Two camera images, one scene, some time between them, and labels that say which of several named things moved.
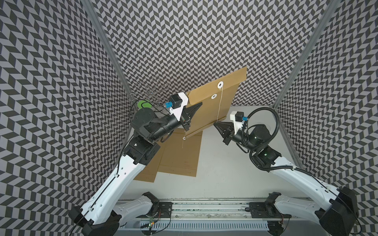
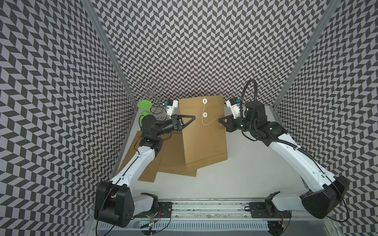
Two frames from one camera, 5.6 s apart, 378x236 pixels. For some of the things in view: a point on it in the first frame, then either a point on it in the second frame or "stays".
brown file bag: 180,156 stays
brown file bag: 216,97 -> 204,139
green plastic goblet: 143,103 stays
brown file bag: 148,173 stays
